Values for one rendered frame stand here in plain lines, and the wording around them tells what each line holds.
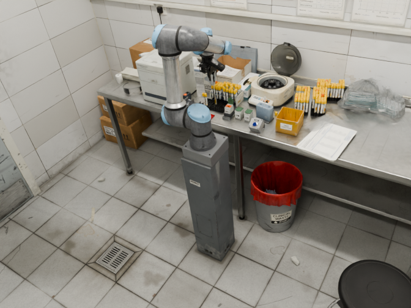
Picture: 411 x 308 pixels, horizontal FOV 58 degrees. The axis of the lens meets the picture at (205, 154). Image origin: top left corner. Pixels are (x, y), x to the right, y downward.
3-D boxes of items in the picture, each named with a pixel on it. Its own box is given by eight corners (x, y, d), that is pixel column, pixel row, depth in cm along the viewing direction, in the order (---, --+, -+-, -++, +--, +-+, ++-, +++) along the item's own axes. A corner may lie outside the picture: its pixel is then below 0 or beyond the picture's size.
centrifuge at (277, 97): (243, 103, 248) (242, 87, 240) (268, 84, 264) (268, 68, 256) (273, 114, 235) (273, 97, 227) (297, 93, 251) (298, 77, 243)
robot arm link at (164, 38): (185, 132, 197) (176, 29, 165) (161, 128, 202) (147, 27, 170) (194, 121, 206) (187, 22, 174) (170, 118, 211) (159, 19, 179)
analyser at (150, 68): (143, 100, 264) (134, 61, 245) (166, 82, 281) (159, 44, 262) (178, 109, 250) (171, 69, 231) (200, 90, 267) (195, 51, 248)
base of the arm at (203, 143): (203, 155, 199) (201, 141, 192) (183, 143, 207) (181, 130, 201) (222, 140, 207) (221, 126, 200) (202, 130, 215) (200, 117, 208)
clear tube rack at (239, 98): (210, 101, 255) (209, 91, 250) (218, 93, 261) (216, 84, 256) (236, 107, 245) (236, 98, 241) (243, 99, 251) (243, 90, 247)
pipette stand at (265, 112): (254, 119, 233) (254, 106, 226) (260, 113, 236) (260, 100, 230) (268, 124, 227) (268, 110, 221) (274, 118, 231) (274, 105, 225)
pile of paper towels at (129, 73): (118, 77, 295) (117, 72, 292) (128, 71, 302) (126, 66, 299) (142, 83, 284) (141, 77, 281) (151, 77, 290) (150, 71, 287)
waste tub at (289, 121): (274, 132, 221) (274, 118, 214) (282, 120, 229) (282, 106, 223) (296, 136, 215) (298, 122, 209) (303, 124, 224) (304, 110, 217)
